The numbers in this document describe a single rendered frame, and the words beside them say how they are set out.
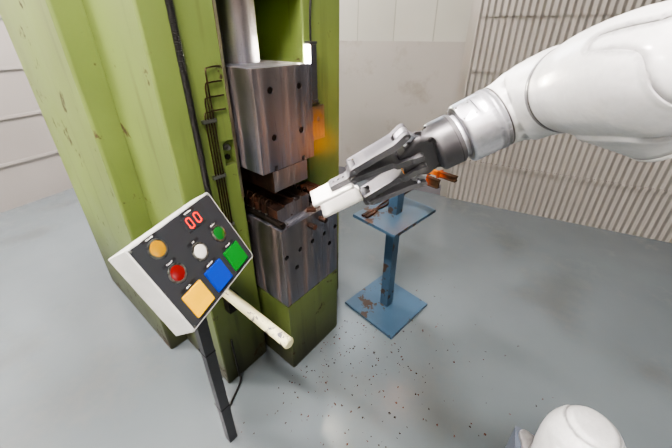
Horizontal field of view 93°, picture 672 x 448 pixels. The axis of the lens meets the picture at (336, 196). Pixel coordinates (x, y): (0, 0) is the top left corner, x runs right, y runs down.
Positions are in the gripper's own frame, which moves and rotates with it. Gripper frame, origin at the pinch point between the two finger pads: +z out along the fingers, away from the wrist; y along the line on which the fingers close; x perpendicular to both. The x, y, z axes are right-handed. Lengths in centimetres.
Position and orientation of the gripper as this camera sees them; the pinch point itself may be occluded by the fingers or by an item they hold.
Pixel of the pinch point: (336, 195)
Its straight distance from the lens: 50.3
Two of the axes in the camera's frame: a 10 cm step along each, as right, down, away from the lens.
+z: -8.8, 4.3, 1.9
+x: 2.3, 7.4, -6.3
